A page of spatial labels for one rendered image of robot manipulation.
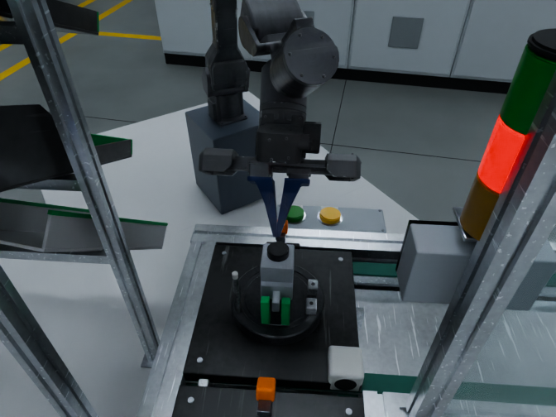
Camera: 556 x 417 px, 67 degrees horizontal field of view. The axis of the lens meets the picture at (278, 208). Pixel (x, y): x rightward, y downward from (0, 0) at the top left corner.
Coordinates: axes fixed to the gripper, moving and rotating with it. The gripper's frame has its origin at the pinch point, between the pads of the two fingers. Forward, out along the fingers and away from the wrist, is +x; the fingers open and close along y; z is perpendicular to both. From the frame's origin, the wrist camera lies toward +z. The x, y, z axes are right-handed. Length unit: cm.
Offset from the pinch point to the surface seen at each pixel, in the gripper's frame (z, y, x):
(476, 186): 17.0, 16.4, -2.3
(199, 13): -282, -85, -156
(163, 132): -71, -38, -21
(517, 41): -259, 153, -131
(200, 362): -6.4, -9.8, 21.5
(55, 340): -19.9, -38.2, 24.4
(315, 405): -2.9, 5.9, 24.5
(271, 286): -6.1, -0.6, 10.5
